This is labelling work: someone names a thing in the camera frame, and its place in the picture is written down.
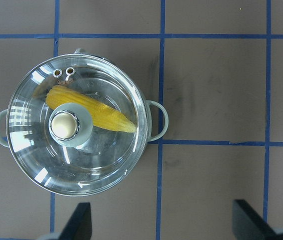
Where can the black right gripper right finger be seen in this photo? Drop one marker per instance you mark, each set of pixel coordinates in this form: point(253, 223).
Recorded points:
point(248, 225)

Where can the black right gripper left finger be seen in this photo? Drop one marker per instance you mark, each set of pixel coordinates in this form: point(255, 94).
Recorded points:
point(79, 226)

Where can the glass pot lid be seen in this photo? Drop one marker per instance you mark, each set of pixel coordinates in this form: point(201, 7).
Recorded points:
point(60, 149)

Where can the yellow corn cob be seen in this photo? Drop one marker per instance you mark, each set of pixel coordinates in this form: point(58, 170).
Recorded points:
point(103, 116)

